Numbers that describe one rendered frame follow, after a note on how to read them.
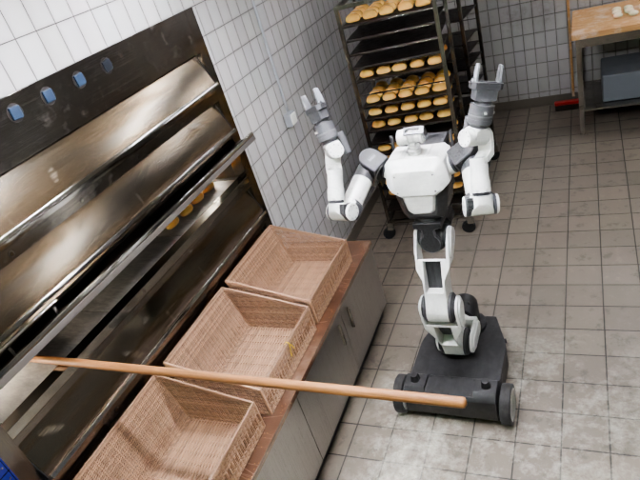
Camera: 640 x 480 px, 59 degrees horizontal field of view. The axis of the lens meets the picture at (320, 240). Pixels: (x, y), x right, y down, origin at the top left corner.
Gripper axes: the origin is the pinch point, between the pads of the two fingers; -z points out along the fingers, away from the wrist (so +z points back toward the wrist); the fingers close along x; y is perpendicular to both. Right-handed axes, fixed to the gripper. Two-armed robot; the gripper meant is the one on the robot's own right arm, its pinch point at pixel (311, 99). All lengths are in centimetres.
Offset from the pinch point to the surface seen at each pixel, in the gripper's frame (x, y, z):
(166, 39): -59, 24, -55
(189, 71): -71, 15, -41
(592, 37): -84, -328, 27
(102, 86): -38, 66, -38
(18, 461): -20, 152, 75
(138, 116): -50, 54, -25
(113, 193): -45, 79, 3
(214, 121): -82, 8, -15
